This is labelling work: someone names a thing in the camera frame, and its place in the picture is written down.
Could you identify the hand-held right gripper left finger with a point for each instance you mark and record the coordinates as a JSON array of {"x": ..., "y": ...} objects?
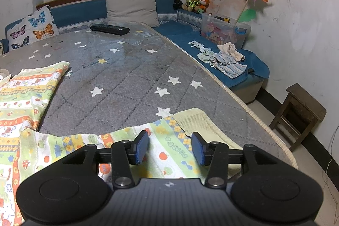
[{"x": 141, "y": 148}]

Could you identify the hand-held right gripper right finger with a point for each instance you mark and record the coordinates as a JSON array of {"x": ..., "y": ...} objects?
[{"x": 198, "y": 149}]

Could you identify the colourful printed children's garment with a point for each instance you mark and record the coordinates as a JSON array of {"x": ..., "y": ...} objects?
[{"x": 34, "y": 99}]

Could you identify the blue striped cloth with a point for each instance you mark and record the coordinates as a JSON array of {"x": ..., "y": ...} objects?
[{"x": 230, "y": 65}]

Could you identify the pale green cloth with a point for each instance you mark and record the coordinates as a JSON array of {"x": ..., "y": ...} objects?
[{"x": 205, "y": 58}]

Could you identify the pink small cloth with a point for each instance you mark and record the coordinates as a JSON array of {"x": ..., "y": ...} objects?
[{"x": 229, "y": 50}]

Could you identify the white bunny toy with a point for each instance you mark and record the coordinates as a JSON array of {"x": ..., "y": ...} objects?
[{"x": 197, "y": 43}]

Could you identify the blue cushioned sofa bench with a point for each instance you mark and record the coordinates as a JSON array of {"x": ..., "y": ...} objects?
[{"x": 182, "y": 35}]

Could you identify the dark wooden stool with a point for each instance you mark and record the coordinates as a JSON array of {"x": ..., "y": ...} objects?
[{"x": 304, "y": 101}]

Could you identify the clear plastic toy box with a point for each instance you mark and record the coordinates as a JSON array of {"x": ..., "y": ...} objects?
[{"x": 225, "y": 31}]

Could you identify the black remote control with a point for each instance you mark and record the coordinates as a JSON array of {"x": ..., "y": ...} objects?
[{"x": 110, "y": 29}]

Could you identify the beige pillow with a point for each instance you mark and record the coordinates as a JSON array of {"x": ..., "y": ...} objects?
[{"x": 132, "y": 9}]

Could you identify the brown bear plush toy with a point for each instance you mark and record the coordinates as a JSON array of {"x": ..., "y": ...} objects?
[{"x": 193, "y": 2}]

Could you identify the orange fox plush toy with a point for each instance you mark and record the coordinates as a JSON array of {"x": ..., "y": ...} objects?
[{"x": 204, "y": 2}]

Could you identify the butterfly print pillow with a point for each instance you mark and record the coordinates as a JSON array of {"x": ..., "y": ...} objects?
[{"x": 31, "y": 27}]

